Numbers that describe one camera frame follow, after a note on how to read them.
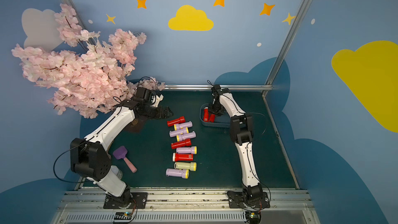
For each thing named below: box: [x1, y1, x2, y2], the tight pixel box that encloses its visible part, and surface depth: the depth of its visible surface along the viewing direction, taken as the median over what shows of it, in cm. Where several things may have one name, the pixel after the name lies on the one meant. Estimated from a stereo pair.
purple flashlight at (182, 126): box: [173, 120, 193, 131], surface depth 101 cm
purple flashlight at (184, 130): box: [168, 127, 190, 138], surface depth 98 cm
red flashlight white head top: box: [203, 106, 209, 122], surface depth 107 cm
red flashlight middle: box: [171, 138, 192, 150], surface depth 93 cm
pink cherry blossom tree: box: [11, 3, 166, 119], surface depth 62 cm
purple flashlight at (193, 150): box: [176, 146, 198, 155], surface depth 90 cm
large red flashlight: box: [208, 113, 216, 123], surface depth 106 cm
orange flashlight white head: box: [172, 152, 194, 162], surface depth 87 cm
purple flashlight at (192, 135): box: [176, 131, 197, 142], surface depth 97 cm
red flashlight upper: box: [166, 116, 187, 128], surface depth 103 cm
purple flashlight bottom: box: [165, 168, 190, 179], surface depth 82 cm
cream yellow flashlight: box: [174, 161, 197, 172], surface depth 84 cm
